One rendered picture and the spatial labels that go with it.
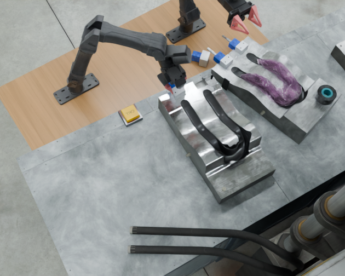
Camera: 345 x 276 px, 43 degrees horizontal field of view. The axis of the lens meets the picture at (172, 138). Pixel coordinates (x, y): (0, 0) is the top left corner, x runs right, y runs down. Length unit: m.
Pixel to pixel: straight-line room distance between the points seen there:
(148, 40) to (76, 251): 0.82
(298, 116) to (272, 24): 1.58
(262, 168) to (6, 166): 1.61
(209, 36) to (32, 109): 0.89
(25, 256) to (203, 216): 1.20
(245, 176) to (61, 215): 0.73
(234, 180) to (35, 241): 1.29
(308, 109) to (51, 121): 1.08
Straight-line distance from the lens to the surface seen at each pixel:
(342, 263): 1.11
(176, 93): 1.81
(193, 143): 1.74
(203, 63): 2.05
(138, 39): 1.62
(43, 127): 1.95
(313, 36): 2.30
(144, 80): 2.01
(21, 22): 3.40
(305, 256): 1.82
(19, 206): 2.71
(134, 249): 1.68
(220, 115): 1.85
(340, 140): 2.02
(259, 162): 1.80
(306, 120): 1.89
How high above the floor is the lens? 2.47
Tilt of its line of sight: 64 degrees down
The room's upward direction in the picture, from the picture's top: 5 degrees clockwise
